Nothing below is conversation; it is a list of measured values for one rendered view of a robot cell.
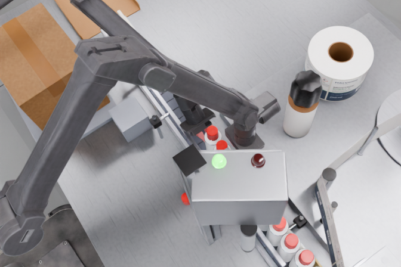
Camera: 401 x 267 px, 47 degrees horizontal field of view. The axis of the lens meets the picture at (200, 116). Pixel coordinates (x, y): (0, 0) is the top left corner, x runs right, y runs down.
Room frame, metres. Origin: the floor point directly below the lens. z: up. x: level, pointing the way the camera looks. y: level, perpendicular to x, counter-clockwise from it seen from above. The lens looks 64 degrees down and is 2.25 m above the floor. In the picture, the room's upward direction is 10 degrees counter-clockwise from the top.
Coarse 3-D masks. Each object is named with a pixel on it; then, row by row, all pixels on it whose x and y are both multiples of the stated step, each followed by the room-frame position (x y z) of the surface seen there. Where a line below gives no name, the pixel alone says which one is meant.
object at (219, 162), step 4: (216, 156) 0.29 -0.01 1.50; (220, 156) 0.29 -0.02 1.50; (212, 160) 0.28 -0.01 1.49; (216, 160) 0.28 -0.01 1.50; (220, 160) 0.28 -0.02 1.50; (224, 160) 0.28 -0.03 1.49; (212, 164) 0.28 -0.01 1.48; (216, 164) 0.28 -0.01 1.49; (220, 164) 0.27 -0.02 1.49; (224, 164) 0.28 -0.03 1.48; (216, 168) 0.27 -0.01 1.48; (220, 168) 0.27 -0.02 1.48
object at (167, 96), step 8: (168, 96) 0.77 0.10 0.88; (160, 104) 0.75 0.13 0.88; (168, 104) 0.74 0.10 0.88; (176, 104) 0.74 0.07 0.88; (176, 112) 0.71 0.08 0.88; (184, 120) 0.67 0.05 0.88; (184, 136) 0.61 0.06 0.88; (192, 136) 0.61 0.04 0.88; (200, 144) 0.57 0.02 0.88; (264, 232) 0.26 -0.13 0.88; (264, 248) 0.22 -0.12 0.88; (272, 256) 0.19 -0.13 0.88; (288, 264) 0.16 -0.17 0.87
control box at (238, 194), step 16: (208, 160) 0.29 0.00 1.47; (240, 160) 0.28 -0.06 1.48; (272, 160) 0.27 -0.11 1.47; (208, 176) 0.26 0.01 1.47; (224, 176) 0.26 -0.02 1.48; (240, 176) 0.25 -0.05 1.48; (256, 176) 0.25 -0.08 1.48; (272, 176) 0.24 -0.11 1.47; (192, 192) 0.24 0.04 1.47; (208, 192) 0.23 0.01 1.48; (224, 192) 0.23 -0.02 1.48; (240, 192) 0.22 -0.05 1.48; (256, 192) 0.22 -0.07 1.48; (272, 192) 0.21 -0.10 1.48; (208, 208) 0.22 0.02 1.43; (224, 208) 0.21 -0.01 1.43; (240, 208) 0.21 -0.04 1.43; (256, 208) 0.20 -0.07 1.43; (272, 208) 0.20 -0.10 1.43; (208, 224) 0.22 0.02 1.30; (224, 224) 0.21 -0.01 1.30; (240, 224) 0.21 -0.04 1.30; (256, 224) 0.20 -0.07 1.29; (272, 224) 0.20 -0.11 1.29
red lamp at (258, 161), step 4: (256, 156) 0.28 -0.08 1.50; (260, 156) 0.27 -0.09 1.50; (252, 160) 0.27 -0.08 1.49; (256, 160) 0.27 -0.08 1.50; (260, 160) 0.27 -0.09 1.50; (264, 160) 0.27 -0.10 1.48; (252, 164) 0.27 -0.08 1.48; (256, 164) 0.26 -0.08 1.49; (260, 164) 0.26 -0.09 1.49; (264, 164) 0.26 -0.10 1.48; (256, 168) 0.26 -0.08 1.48; (260, 168) 0.26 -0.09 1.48
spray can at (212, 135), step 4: (208, 128) 0.53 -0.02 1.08; (212, 128) 0.53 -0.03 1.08; (216, 128) 0.53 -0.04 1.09; (208, 132) 0.52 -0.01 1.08; (212, 132) 0.52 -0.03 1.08; (216, 132) 0.52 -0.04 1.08; (220, 132) 0.53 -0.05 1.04; (204, 136) 0.53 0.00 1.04; (208, 136) 0.51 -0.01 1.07; (212, 136) 0.51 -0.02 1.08; (216, 136) 0.51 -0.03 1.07; (220, 136) 0.52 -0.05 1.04; (208, 140) 0.51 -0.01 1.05; (212, 140) 0.51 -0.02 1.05; (216, 140) 0.51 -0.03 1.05; (208, 144) 0.51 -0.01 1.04; (212, 144) 0.50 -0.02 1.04; (208, 148) 0.51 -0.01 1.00; (212, 148) 0.50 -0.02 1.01
